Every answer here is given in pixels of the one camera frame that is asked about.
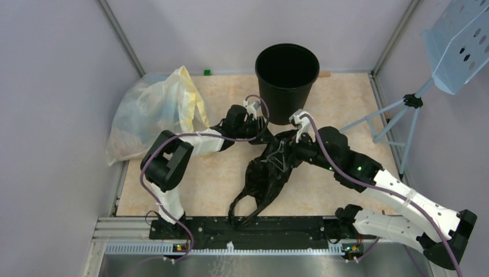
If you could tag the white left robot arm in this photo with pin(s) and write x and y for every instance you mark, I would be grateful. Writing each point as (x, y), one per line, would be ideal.
(165, 164)

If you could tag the black plastic trash bin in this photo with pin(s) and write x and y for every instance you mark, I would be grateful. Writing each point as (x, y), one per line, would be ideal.
(286, 73)

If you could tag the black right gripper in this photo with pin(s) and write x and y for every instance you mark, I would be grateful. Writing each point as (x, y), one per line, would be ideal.
(296, 142)

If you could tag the translucent yellow plastic bag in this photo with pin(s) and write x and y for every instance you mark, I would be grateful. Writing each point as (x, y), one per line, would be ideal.
(153, 104)

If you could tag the light blue tripod stand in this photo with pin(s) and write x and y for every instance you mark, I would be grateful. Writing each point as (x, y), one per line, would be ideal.
(409, 102)

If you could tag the black plastic trash bag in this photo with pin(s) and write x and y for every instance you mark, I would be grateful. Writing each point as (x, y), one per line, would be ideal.
(266, 175)

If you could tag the white slotted cable duct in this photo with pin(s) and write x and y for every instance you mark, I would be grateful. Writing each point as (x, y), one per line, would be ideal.
(172, 249)

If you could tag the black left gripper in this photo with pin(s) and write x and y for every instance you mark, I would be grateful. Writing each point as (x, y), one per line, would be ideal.
(254, 121)

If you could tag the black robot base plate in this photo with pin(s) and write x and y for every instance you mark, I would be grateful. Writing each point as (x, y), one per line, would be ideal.
(263, 233)

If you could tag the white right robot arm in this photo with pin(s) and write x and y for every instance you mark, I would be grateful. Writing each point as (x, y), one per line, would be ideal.
(439, 233)

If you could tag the perforated light blue panel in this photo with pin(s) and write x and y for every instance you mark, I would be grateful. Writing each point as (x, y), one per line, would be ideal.
(456, 42)

